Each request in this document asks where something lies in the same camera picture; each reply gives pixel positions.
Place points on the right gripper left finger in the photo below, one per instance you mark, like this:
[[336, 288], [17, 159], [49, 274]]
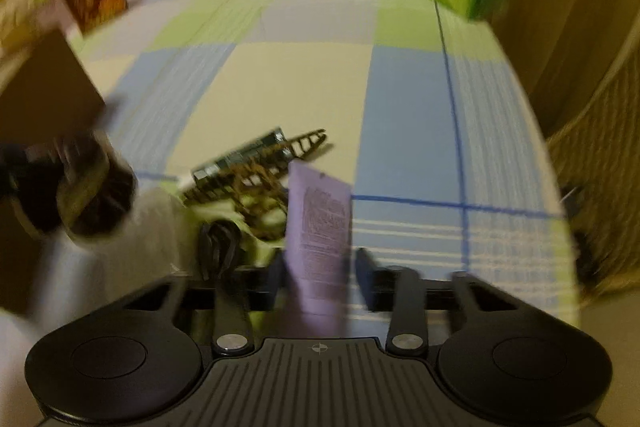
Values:
[[244, 289]]

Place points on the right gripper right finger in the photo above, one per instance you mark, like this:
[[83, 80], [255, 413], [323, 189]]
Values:
[[400, 292]]

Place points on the tiger stripe hair claw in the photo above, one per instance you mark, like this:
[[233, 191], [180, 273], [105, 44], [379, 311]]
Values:
[[255, 186]]

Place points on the brown cardboard storage box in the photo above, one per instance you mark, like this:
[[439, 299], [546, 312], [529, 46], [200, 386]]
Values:
[[46, 97]]

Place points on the quilted beige cushion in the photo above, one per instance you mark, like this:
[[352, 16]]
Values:
[[596, 161]]

